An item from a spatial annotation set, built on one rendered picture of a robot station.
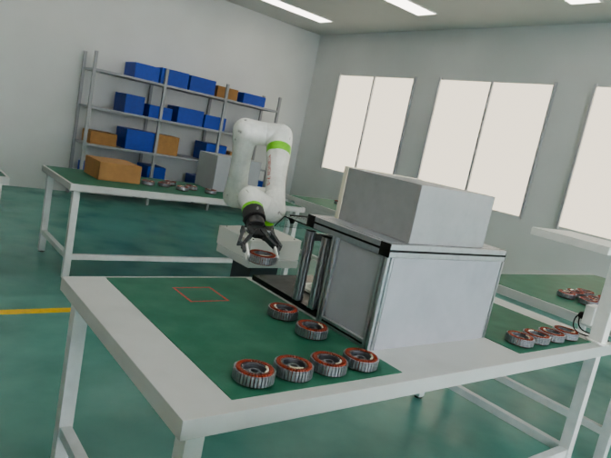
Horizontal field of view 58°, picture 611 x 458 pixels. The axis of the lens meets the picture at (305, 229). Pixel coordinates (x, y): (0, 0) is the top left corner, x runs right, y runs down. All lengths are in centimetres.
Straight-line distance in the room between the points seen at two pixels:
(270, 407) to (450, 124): 689
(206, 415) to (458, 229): 117
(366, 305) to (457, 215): 47
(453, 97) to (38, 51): 565
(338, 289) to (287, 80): 835
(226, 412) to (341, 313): 76
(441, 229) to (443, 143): 606
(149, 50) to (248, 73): 174
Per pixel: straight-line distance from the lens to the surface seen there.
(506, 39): 785
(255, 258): 206
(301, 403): 145
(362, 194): 205
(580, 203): 691
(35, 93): 848
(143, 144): 836
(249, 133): 262
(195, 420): 129
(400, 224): 191
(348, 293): 194
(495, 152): 752
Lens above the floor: 138
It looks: 9 degrees down
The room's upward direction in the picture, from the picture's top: 11 degrees clockwise
